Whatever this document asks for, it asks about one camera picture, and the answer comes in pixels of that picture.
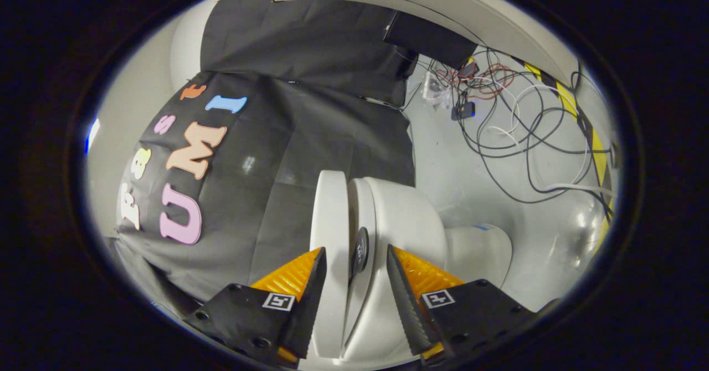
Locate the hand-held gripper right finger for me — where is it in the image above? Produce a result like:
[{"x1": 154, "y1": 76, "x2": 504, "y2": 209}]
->
[{"x1": 386, "y1": 245, "x2": 541, "y2": 367}]

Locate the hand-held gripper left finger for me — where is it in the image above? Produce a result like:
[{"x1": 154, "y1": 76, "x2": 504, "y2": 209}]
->
[{"x1": 186, "y1": 246, "x2": 327, "y2": 366}]

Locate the white toilet lid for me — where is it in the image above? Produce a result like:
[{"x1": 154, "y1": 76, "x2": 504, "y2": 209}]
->
[{"x1": 309, "y1": 170, "x2": 371, "y2": 360}]

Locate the white toilet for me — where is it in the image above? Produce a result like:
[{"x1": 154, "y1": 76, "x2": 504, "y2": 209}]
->
[{"x1": 346, "y1": 176, "x2": 513, "y2": 369}]

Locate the black backdrop cloth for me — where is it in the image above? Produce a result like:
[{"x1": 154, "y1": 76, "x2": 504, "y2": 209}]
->
[{"x1": 105, "y1": 0, "x2": 417, "y2": 311}]

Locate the clear plastic bag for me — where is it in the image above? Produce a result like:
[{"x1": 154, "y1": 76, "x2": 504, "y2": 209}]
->
[{"x1": 423, "y1": 72, "x2": 453, "y2": 107}]

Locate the yellow black hazard tape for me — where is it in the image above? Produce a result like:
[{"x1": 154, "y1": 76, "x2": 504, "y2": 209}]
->
[{"x1": 521, "y1": 61, "x2": 614, "y2": 244}]

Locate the flat black box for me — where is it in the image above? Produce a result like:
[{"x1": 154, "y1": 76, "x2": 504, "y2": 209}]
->
[{"x1": 382, "y1": 11, "x2": 478, "y2": 70}]

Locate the tangle of floor cables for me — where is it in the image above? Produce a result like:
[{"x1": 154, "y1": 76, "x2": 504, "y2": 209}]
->
[{"x1": 403, "y1": 44, "x2": 616, "y2": 223}]

